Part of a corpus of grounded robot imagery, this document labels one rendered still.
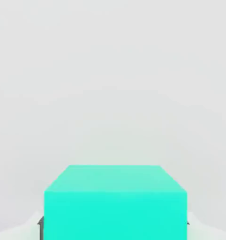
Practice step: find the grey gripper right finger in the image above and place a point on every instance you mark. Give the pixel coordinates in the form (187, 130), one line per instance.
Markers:
(204, 230)

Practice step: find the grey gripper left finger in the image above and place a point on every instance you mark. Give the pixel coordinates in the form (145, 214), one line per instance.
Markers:
(26, 229)

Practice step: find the small turquoise cube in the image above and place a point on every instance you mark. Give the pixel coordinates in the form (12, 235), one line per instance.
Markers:
(115, 210)

